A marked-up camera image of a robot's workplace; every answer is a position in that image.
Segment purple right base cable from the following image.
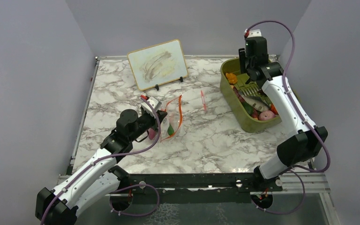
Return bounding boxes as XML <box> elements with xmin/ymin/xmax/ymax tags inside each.
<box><xmin>250</xmin><ymin>170</ymin><xmax>306</xmax><ymax>216</ymax></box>

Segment silver toy fish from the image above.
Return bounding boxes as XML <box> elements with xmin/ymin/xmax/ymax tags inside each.
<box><xmin>242</xmin><ymin>95</ymin><xmax>270</xmax><ymax>112</ymax></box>

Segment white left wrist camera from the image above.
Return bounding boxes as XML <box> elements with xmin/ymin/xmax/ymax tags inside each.
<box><xmin>140</xmin><ymin>95</ymin><xmax>162</xmax><ymax>116</ymax></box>

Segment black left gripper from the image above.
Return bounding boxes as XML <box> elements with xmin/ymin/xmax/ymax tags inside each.
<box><xmin>129</xmin><ymin>110</ymin><xmax>168</xmax><ymax>142</ymax></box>

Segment orange yellow toy pepper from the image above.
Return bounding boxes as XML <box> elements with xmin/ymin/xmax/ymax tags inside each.
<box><xmin>225</xmin><ymin>73</ymin><xmax>238</xmax><ymax>85</ymax></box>

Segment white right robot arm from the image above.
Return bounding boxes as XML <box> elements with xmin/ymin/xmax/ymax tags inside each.
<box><xmin>239</xmin><ymin>36</ymin><xmax>328</xmax><ymax>191</ymax></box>

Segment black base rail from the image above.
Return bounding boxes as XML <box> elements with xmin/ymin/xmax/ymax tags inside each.
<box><xmin>109</xmin><ymin>172</ymin><xmax>283</xmax><ymax>210</ymax></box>

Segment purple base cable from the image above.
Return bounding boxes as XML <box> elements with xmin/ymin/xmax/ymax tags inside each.
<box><xmin>250</xmin><ymin>170</ymin><xmax>306</xmax><ymax>216</ymax></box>
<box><xmin>109</xmin><ymin>182</ymin><xmax>161</xmax><ymax>218</ymax></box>

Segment white toy mushroom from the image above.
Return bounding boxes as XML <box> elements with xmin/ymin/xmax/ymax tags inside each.
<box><xmin>161</xmin><ymin>118</ymin><xmax>170</xmax><ymax>135</ymax></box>

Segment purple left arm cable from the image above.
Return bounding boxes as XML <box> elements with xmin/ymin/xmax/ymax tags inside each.
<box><xmin>39</xmin><ymin>97</ymin><xmax>162</xmax><ymax>225</ymax></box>

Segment clear zip bag orange zipper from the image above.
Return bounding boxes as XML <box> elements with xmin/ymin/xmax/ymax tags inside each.
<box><xmin>160</xmin><ymin>95</ymin><xmax>183</xmax><ymax>142</ymax></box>

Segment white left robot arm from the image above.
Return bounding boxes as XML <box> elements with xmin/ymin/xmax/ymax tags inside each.
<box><xmin>35</xmin><ymin>109</ymin><xmax>158</xmax><ymax>225</ymax></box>

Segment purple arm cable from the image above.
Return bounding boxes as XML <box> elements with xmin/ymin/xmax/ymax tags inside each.
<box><xmin>39</xmin><ymin>97</ymin><xmax>162</xmax><ymax>225</ymax></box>
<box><xmin>245</xmin><ymin>20</ymin><xmax>331</xmax><ymax>173</ymax></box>

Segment pink toy onion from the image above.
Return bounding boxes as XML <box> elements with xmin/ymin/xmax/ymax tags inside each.
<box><xmin>258</xmin><ymin>110</ymin><xmax>276</xmax><ymax>121</ymax></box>

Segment magenta toy beet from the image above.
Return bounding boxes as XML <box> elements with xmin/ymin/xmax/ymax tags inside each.
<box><xmin>148</xmin><ymin>128</ymin><xmax>157</xmax><ymax>140</ymax></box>

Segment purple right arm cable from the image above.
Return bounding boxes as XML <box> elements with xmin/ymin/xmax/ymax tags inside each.
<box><xmin>245</xmin><ymin>20</ymin><xmax>331</xmax><ymax>173</ymax></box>

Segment green toy cucumber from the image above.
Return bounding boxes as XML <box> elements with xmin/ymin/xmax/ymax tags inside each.
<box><xmin>167</xmin><ymin>124</ymin><xmax>175</xmax><ymax>136</ymax></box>

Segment red toy chili pepper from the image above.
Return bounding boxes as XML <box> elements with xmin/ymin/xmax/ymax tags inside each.
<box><xmin>270</xmin><ymin>104</ymin><xmax>278</xmax><ymax>115</ymax></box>

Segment yellow framed whiteboard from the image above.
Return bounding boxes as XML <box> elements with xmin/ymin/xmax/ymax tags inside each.
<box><xmin>127</xmin><ymin>39</ymin><xmax>188</xmax><ymax>90</ymax></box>

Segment red white pen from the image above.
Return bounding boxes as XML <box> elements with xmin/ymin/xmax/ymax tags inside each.
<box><xmin>200</xmin><ymin>90</ymin><xmax>207</xmax><ymax>112</ymax></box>

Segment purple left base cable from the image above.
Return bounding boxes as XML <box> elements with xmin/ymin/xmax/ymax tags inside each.
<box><xmin>109</xmin><ymin>182</ymin><xmax>161</xmax><ymax>218</ymax></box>

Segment olive green plastic bin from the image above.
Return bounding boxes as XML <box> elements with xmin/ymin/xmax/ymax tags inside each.
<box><xmin>220</xmin><ymin>58</ymin><xmax>282</xmax><ymax>133</ymax></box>

